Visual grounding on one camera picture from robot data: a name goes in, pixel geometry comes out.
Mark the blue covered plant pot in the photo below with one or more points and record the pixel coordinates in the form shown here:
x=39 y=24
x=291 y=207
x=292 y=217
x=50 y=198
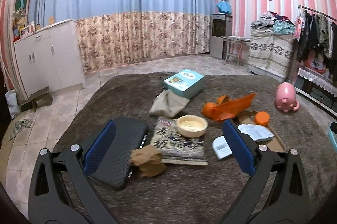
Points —
x=224 y=7

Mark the printed snack bag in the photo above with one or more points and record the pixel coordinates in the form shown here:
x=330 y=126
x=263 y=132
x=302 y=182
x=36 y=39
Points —
x=175 y=148

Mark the white open booklet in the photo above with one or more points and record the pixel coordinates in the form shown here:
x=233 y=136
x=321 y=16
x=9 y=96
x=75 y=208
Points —
x=257 y=132

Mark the teal tissue box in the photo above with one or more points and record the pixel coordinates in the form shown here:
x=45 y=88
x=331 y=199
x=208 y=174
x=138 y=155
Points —
x=186 y=83

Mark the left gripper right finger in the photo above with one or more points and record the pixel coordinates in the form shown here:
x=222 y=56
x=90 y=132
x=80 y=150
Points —
x=276 y=190

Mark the low lace covered tv stand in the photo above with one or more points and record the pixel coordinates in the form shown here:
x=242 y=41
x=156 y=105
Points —
x=319 y=90

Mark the pile of folded clothes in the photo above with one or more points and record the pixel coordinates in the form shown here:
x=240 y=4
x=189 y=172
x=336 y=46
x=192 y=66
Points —
x=280 y=25

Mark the orange bottle cap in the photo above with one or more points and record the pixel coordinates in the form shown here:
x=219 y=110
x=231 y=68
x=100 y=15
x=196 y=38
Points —
x=262 y=118

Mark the brown shaggy table cover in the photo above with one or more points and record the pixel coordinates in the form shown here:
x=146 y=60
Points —
x=196 y=187

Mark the small wooden stool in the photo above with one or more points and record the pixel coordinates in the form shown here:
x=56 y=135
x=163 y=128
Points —
x=38 y=99

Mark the white plastic bag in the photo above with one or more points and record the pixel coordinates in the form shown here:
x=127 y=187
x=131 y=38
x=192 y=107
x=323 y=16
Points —
x=11 y=98

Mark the cream plastic bowl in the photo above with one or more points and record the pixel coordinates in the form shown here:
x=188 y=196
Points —
x=191 y=126

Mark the teal plastic trash basket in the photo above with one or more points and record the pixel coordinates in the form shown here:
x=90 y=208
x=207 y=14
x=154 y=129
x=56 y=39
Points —
x=332 y=134

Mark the brown paper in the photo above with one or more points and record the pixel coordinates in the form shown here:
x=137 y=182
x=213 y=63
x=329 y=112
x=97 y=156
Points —
x=148 y=161

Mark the brown wooden tray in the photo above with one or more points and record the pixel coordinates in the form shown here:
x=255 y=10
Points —
x=275 y=144

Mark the grey water dispenser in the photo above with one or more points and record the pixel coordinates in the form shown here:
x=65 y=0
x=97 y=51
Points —
x=221 y=26

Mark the small folding table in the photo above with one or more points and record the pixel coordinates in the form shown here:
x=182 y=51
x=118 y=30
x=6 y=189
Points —
x=234 y=46

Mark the beige cloth pouch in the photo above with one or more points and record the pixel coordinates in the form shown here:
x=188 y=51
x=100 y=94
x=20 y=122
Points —
x=168 y=104

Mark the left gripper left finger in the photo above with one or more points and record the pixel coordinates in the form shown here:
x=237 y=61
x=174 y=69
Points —
x=60 y=190

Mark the white cabinet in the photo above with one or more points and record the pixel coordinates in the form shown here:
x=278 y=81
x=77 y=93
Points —
x=50 y=58

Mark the patterned cloth covered chest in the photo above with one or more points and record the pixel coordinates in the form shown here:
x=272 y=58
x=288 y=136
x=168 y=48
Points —
x=269 y=53

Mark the orange fruit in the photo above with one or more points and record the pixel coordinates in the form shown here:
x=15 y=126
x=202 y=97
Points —
x=209 y=110

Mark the pink pig piggy bank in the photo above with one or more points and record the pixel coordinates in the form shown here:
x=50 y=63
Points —
x=285 y=98

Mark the blue floral curtain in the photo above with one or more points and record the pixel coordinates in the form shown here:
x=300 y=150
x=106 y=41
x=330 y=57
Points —
x=113 y=32

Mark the white small device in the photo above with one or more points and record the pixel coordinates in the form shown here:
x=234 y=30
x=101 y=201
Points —
x=221 y=148

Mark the rag on floor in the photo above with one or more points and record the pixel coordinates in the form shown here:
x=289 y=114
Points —
x=19 y=126

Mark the black mesh cushion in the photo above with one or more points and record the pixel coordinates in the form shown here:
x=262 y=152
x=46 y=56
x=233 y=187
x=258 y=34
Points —
x=107 y=152

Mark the clothes rack with garments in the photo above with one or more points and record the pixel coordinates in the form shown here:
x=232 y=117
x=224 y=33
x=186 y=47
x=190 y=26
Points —
x=314 y=49

